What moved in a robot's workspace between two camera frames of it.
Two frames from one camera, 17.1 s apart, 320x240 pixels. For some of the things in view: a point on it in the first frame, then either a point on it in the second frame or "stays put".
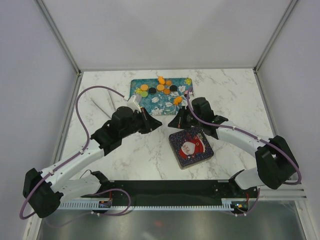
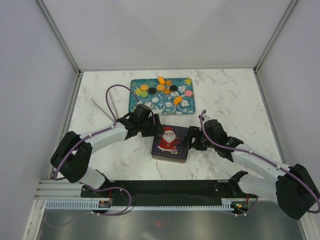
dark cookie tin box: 186,159 → 169,159
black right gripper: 178,121 → 194,132
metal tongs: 102,109 stays put
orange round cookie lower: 167,91 stays put
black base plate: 172,193 stays put
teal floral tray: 162,96 stays put
